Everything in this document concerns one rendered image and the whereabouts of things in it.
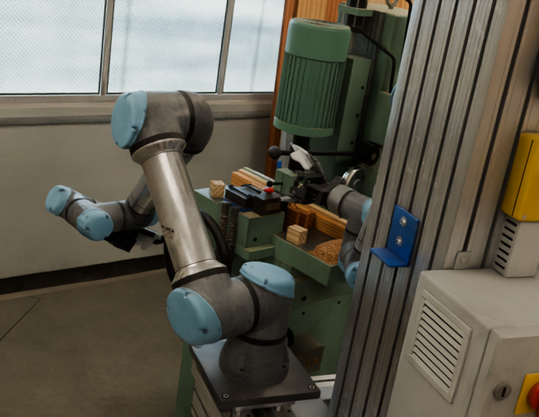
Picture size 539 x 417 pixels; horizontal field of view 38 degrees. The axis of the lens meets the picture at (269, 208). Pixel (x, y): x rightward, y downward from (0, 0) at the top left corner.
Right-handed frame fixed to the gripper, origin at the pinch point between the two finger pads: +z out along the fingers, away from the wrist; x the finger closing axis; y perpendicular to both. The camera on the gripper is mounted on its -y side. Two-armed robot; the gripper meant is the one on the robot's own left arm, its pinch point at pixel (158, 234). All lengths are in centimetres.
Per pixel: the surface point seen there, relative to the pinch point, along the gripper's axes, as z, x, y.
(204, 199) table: 18.7, -11.4, -13.9
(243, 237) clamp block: 10.9, 18.8, -11.3
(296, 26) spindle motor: 0, 8, -69
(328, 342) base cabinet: 54, 31, 5
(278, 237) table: 19.5, 22.5, -15.9
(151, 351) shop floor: 80, -62, 54
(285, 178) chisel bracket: 23.4, 9.6, -31.6
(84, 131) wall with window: 42, -127, -10
